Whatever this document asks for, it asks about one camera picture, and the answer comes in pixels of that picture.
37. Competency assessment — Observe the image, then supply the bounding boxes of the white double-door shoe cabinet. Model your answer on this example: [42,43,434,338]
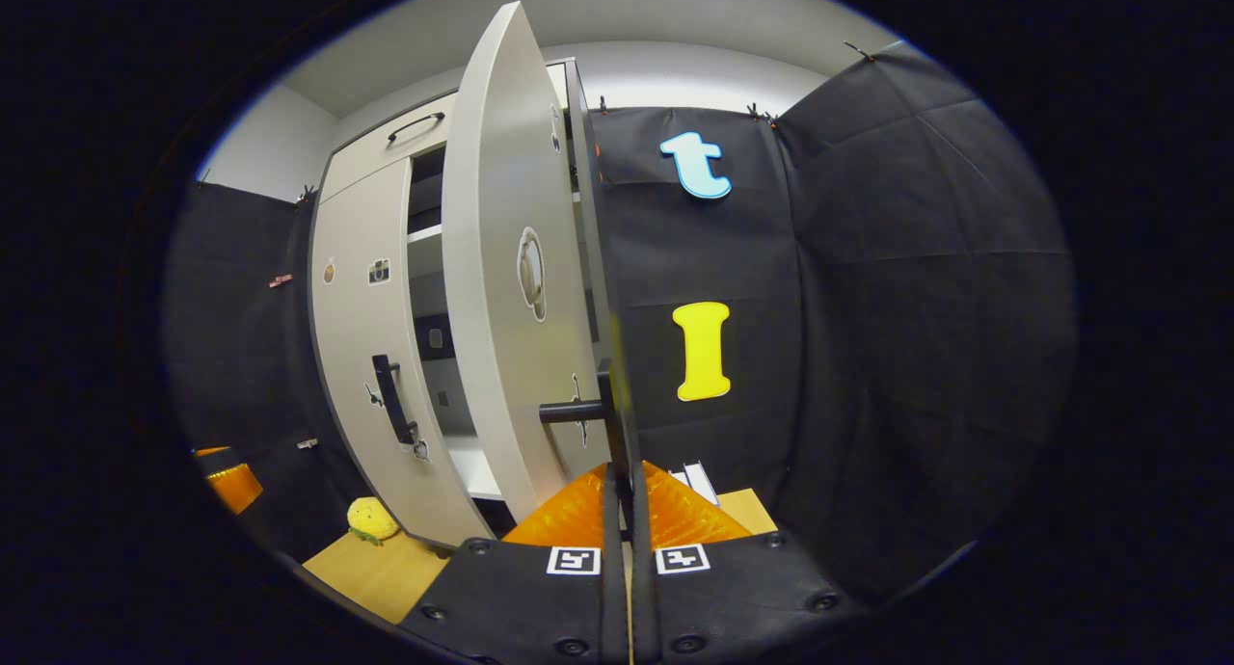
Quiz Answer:
[307,58,618,550]

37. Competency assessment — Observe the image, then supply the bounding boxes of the black backdrop cloth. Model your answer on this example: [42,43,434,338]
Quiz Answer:
[164,39,1079,608]

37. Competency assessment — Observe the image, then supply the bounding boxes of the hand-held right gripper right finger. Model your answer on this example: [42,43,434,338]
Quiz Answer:
[627,458,864,665]

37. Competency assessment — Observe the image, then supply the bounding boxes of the small white box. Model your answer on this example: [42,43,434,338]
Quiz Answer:
[670,461,722,507]

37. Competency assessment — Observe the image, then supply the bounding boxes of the white cabinet door headphones sticker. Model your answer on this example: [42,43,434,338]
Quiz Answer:
[440,0,645,526]

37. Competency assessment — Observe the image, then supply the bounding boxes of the white cabinet drawer black handle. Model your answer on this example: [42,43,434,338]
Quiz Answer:
[318,61,577,205]

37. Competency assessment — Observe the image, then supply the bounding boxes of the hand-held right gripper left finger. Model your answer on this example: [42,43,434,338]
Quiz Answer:
[397,463,630,665]

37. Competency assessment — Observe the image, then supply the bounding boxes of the yellow plush toy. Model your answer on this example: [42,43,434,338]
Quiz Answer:
[347,496,402,547]

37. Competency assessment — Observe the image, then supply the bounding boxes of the white cabinet door camera sticker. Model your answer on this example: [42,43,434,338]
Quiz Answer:
[310,154,493,548]

